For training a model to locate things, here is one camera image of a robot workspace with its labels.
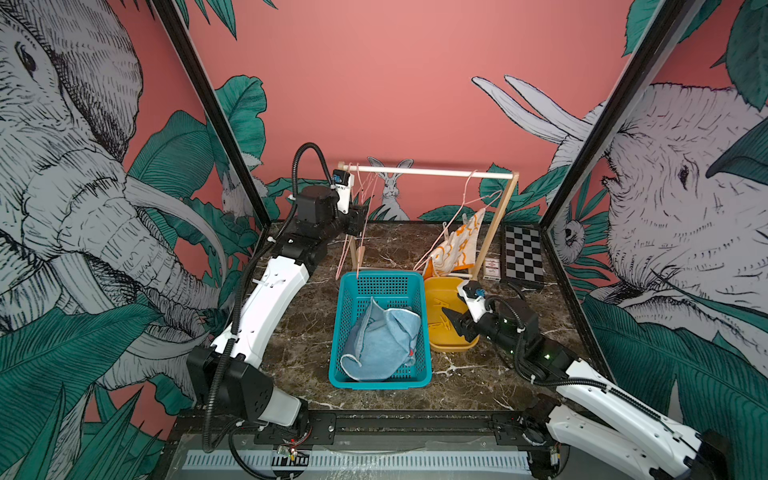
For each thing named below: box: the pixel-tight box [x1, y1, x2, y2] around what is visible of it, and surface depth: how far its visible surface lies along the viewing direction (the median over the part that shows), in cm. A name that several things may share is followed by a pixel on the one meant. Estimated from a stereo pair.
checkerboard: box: [501, 224, 545, 285], surface depth 109 cm
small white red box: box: [483, 258, 501, 281], surface depth 106 cm
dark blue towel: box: [340, 296, 422, 381], surface depth 83 cm
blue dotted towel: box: [406, 342, 417, 366], surface depth 83 cm
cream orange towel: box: [423, 208, 486, 280], surface depth 92 cm
